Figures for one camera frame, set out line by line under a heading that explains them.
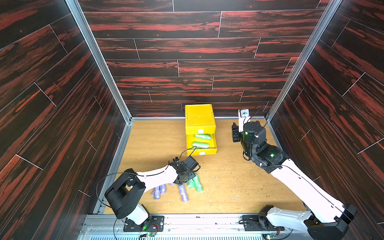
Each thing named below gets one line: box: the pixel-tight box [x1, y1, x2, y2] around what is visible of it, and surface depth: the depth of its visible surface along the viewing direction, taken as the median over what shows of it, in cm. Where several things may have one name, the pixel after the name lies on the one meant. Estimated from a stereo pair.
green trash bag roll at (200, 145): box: [192, 141, 209, 149], surface depth 95 cm
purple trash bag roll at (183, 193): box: [178, 183, 189, 203], surface depth 84 cm
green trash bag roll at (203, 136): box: [194, 134, 212, 140], surface depth 98 cm
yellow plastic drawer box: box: [185, 103, 218, 156], surface depth 95 cm
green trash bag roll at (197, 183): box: [192, 173, 203, 193], surface depth 87 cm
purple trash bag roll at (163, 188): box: [160, 183, 167, 194], surface depth 85 cm
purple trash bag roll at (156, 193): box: [151, 186, 161, 200], surface depth 84 cm
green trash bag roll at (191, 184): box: [187, 178, 196, 189], surface depth 86 cm
